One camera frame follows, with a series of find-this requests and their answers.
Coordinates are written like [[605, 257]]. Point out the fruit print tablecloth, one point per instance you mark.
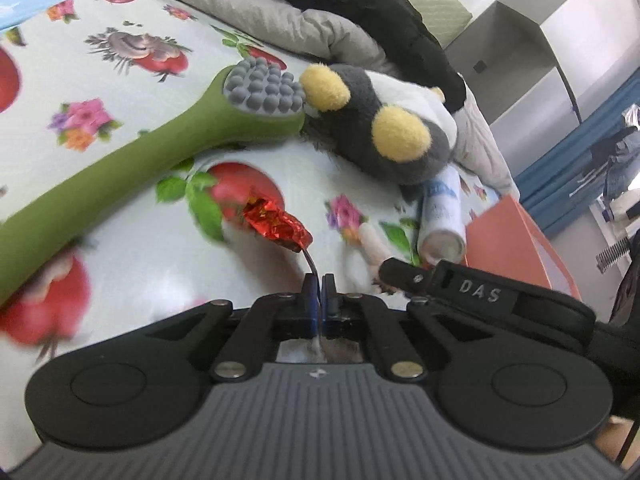
[[165, 280]]

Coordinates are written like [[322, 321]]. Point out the blue curtain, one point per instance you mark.
[[560, 180]]

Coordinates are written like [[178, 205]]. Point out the grey wardrobe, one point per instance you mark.
[[510, 60]]

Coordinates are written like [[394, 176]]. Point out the black jacket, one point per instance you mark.
[[390, 25]]

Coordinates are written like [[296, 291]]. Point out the red foil ornament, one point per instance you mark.
[[275, 225]]

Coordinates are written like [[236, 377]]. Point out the beige quilted headboard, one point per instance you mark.
[[435, 5]]

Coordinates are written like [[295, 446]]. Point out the hanging clothes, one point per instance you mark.
[[620, 160]]

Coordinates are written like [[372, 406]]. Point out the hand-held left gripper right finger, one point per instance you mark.
[[329, 305]]

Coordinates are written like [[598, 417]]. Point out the grey penguin plush toy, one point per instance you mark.
[[360, 125]]

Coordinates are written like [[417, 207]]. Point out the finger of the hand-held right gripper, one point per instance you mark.
[[400, 275]]

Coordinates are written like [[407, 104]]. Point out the green massage brush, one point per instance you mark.
[[125, 170]]

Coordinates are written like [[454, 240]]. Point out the white spray can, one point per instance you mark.
[[440, 210]]

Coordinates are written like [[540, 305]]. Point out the orange cardboard box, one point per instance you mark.
[[510, 245]]

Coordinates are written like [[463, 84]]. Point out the light grey duvet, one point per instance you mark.
[[300, 25]]

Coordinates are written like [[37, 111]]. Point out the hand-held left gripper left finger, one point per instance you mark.
[[311, 305]]

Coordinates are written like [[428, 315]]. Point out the dark switch plate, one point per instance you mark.
[[480, 67]]

